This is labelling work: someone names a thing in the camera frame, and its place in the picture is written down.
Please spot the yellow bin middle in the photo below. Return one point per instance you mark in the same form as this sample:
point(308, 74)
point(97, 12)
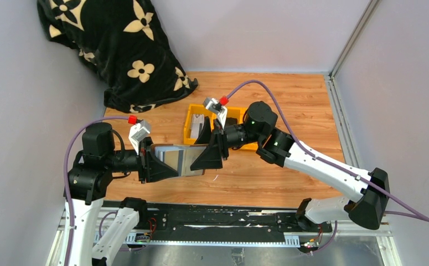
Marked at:
point(237, 112)

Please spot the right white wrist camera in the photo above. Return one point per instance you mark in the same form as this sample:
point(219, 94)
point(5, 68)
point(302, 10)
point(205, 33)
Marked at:
point(214, 106)

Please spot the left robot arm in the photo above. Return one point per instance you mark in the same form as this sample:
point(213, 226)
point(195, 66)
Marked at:
point(86, 181)

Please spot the black floral blanket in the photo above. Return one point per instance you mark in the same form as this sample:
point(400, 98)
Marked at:
point(124, 44)

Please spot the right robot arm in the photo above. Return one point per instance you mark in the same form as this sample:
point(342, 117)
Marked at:
point(365, 193)

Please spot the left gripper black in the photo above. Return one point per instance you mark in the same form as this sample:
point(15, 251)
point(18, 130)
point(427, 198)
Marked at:
point(149, 166)

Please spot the brown leather card holder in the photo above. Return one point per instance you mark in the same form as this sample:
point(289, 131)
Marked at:
point(179, 157)

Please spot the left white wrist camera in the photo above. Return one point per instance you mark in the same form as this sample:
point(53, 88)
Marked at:
point(137, 133)

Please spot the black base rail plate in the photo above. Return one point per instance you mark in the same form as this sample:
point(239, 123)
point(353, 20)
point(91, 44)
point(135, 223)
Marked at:
point(210, 224)

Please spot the aluminium frame post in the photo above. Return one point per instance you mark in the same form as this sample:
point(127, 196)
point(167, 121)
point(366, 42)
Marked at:
point(353, 38)

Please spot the yellow bin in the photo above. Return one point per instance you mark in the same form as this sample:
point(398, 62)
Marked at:
point(194, 109)
point(237, 112)

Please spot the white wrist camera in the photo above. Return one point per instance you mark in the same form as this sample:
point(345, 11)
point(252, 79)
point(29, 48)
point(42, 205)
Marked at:
point(137, 133)
point(214, 106)

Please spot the silver cards pile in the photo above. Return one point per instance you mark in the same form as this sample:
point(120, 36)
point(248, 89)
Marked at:
point(196, 124)

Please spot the yellow bin left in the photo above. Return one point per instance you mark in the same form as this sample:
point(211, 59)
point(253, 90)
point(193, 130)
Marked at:
point(194, 109)

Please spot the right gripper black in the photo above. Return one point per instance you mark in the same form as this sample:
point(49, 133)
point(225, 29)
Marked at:
point(211, 157)

